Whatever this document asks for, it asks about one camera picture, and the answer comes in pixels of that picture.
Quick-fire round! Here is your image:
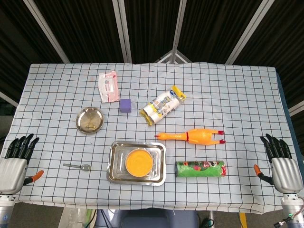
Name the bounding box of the yellow white bag rolls pack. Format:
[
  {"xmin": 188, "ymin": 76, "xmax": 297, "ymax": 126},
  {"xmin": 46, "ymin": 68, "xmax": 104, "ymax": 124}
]
[{"xmin": 139, "ymin": 85, "xmax": 187, "ymax": 126}]

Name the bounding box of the round steel plate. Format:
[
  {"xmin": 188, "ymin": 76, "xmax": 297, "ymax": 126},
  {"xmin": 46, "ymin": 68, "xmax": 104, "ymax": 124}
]
[{"xmin": 75, "ymin": 107, "xmax": 105, "ymax": 135}]

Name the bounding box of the orange bowl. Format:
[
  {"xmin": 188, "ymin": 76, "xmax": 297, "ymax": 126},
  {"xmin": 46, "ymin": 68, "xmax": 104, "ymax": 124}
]
[{"xmin": 125, "ymin": 148, "xmax": 154, "ymax": 178}]

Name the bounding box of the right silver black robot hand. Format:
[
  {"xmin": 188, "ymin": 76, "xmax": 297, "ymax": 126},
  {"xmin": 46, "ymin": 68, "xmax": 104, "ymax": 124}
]
[{"xmin": 253, "ymin": 133, "xmax": 304, "ymax": 193}]

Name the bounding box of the white triangular partition foot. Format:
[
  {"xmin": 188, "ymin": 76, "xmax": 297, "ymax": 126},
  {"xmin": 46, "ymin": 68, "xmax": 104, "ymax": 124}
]
[{"xmin": 153, "ymin": 49, "xmax": 193, "ymax": 64}]

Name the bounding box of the white partition frame bar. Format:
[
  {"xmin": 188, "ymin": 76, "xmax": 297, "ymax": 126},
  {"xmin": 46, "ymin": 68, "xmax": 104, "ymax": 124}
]
[
  {"xmin": 0, "ymin": 91, "xmax": 19, "ymax": 107},
  {"xmin": 288, "ymin": 101, "xmax": 304, "ymax": 117}
]

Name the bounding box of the green chips can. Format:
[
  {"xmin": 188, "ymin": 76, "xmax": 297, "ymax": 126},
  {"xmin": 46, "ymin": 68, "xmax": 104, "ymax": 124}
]
[{"xmin": 175, "ymin": 160, "xmax": 227, "ymax": 178}]

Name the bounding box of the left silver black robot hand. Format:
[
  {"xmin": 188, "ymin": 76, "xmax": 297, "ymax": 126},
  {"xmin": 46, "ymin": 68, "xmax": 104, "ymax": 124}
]
[{"xmin": 0, "ymin": 133, "xmax": 45, "ymax": 195}]

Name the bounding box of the grey blue robot torso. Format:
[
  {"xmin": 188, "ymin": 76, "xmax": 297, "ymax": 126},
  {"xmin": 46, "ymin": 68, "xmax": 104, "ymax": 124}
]
[{"xmin": 95, "ymin": 208, "xmax": 200, "ymax": 228}]

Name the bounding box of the rectangular steel tray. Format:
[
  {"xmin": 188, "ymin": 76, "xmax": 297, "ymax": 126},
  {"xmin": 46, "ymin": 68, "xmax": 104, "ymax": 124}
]
[{"xmin": 106, "ymin": 140, "xmax": 167, "ymax": 187}]

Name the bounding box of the orange rubber chicken toy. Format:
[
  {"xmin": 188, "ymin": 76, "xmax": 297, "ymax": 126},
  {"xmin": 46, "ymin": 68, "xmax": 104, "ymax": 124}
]
[{"xmin": 154, "ymin": 128, "xmax": 227, "ymax": 146}]

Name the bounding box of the small steel spoon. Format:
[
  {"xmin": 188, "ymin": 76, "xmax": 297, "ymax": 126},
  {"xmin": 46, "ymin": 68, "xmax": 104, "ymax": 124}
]
[{"xmin": 62, "ymin": 162, "xmax": 92, "ymax": 171}]

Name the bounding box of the white checked tablecloth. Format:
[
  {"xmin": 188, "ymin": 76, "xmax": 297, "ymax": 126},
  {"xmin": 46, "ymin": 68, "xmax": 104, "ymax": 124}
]
[{"xmin": 0, "ymin": 62, "xmax": 299, "ymax": 213}]

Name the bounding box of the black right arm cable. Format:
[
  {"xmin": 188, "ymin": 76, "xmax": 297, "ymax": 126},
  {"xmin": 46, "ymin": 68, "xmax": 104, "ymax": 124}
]
[{"xmin": 274, "ymin": 215, "xmax": 294, "ymax": 228}]

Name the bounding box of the pink white wet wipes pack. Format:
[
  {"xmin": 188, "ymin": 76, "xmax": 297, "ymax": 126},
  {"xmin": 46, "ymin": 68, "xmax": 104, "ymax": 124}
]
[{"xmin": 98, "ymin": 70, "xmax": 120, "ymax": 103}]

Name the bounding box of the purple foam cube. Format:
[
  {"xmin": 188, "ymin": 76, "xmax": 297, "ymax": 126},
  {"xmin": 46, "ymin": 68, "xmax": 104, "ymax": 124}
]
[{"xmin": 119, "ymin": 98, "xmax": 133, "ymax": 114}]

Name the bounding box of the white partition frame post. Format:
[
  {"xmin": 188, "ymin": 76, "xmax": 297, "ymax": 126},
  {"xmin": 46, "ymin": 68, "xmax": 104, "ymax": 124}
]
[
  {"xmin": 225, "ymin": 0, "xmax": 277, "ymax": 65},
  {"xmin": 23, "ymin": 0, "xmax": 71, "ymax": 64},
  {"xmin": 170, "ymin": 0, "xmax": 188, "ymax": 64},
  {"xmin": 112, "ymin": 0, "xmax": 133, "ymax": 64}
]

